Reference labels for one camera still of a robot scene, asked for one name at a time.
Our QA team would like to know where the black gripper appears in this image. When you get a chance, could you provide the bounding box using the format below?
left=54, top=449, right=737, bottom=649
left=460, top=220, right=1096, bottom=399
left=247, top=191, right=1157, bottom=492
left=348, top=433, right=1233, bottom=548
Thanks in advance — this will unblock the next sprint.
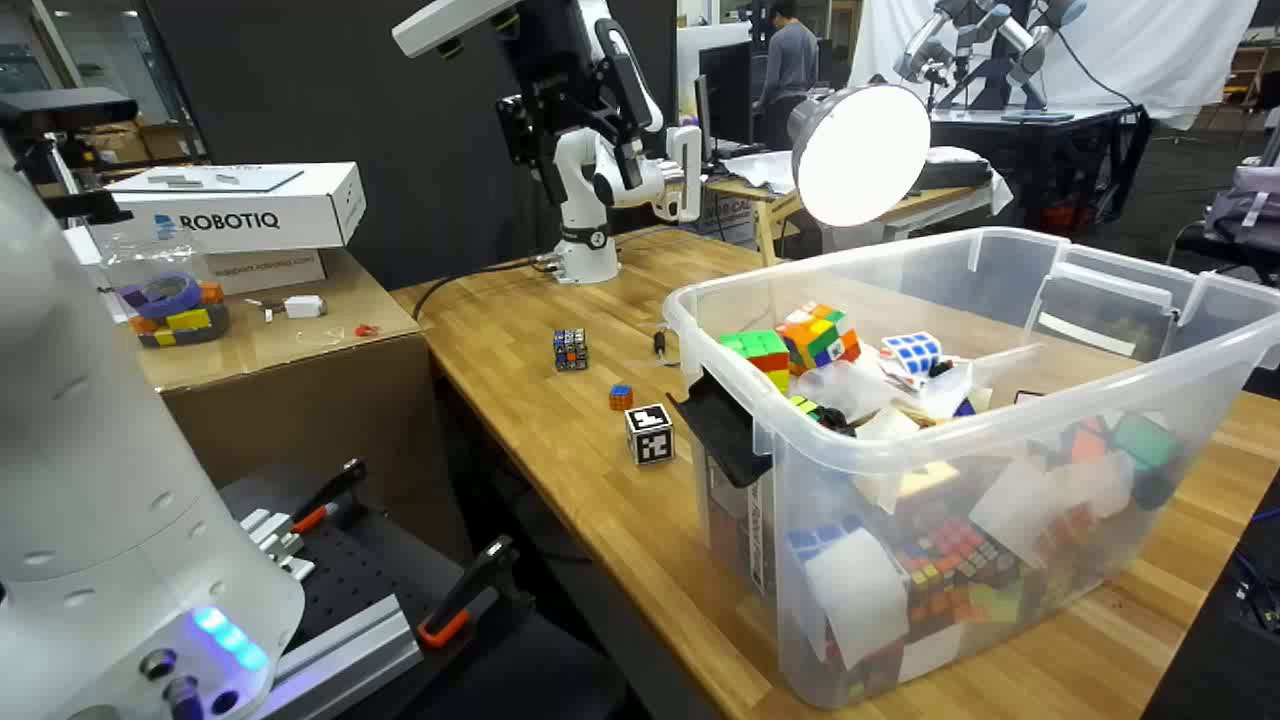
left=496, top=0, right=600, bottom=178

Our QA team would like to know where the black and white patterned cube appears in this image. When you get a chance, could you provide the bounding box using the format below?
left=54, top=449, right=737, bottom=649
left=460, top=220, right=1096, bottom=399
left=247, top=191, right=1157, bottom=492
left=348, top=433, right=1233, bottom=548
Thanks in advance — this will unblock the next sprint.
left=620, top=399, right=681, bottom=466

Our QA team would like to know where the white Robotiq cardboard box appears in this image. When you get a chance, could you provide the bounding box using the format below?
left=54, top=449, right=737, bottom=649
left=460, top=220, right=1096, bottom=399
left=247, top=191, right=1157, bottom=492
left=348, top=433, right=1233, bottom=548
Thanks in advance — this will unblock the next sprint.
left=105, top=161, right=371, bottom=256

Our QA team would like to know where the brown cardboard box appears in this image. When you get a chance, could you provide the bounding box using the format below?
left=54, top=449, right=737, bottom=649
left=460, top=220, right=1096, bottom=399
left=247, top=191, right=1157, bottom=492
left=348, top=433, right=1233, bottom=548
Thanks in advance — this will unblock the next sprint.
left=127, top=248, right=471, bottom=558

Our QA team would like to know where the clear plastic storage box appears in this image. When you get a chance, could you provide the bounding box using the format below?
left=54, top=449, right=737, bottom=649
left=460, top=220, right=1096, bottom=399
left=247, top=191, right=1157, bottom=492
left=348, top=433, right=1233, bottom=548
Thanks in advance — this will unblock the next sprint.
left=662, top=220, right=1280, bottom=713

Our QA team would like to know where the small dark Rubik's cube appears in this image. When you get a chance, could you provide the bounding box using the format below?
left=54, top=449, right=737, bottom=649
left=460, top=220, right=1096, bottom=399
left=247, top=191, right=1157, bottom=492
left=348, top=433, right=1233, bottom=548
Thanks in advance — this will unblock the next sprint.
left=550, top=324, right=596, bottom=377

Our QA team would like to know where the person in grey shirt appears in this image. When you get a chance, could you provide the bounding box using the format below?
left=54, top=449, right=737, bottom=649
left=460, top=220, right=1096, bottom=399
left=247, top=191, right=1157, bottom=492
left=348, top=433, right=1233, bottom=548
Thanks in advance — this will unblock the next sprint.
left=749, top=0, right=823, bottom=149

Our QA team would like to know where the round white lamp diffuser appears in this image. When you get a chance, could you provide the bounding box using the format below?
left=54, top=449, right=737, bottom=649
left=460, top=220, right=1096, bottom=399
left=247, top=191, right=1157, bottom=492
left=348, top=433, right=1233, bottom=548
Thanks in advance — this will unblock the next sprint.
left=790, top=79, right=937, bottom=232

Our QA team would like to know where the orange multicolour puzzle cube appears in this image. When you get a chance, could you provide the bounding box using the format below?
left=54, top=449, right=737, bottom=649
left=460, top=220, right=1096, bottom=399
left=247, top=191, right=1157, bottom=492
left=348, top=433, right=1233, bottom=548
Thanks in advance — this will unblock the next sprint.
left=776, top=301, right=867, bottom=377

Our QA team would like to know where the tub of colourful blocks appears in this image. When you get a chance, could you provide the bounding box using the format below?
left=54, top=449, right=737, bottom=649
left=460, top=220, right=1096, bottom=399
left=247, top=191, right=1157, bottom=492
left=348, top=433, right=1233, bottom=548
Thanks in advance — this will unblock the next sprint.
left=126, top=266, right=236, bottom=350

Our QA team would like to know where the black clamp with orange tip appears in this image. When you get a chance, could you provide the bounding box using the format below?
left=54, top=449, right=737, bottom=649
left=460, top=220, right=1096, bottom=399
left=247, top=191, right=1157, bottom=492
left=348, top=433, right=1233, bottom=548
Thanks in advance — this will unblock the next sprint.
left=412, top=532, right=526, bottom=655
left=282, top=454, right=371, bottom=540

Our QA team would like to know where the blue and white puzzle cube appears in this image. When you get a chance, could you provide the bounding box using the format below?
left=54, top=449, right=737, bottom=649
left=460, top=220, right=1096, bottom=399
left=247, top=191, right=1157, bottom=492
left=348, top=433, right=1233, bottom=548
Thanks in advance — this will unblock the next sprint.
left=879, top=329, right=954, bottom=386

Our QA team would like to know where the black background table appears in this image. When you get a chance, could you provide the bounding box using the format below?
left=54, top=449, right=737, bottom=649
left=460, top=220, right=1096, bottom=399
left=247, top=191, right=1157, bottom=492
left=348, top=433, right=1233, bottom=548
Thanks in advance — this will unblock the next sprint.
left=928, top=99, right=1157, bottom=248

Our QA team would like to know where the dark multicolour Rubik's cube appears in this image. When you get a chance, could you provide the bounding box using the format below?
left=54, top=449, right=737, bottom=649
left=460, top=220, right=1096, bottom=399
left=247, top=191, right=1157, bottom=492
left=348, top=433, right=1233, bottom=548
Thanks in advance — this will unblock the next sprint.
left=896, top=517, right=1029, bottom=633

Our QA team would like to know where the white hanging sheet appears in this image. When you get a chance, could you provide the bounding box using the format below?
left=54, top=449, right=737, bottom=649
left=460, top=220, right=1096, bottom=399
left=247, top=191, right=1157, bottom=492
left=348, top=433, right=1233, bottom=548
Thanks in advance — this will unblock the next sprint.
left=847, top=0, right=1264, bottom=137

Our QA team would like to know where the green and black puzzle cube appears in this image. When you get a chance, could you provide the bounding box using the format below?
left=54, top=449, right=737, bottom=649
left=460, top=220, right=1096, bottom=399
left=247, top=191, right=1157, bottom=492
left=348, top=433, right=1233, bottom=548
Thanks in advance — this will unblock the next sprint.
left=1110, top=412, right=1190, bottom=511

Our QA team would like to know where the black cable on table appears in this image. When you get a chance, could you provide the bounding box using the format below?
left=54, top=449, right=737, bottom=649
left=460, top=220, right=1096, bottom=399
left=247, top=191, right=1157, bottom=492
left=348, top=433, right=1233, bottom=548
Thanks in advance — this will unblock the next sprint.
left=409, top=251, right=559, bottom=324

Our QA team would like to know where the black box latch handle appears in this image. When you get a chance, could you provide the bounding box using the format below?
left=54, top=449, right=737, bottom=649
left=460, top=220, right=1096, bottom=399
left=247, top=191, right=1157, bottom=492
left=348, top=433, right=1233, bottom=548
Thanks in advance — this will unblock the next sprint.
left=673, top=369, right=776, bottom=492

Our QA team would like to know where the aluminium extrusion rail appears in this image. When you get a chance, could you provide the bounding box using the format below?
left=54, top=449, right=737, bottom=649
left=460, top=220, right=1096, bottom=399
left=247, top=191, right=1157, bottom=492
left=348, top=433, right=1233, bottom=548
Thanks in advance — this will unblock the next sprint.
left=261, top=588, right=434, bottom=715

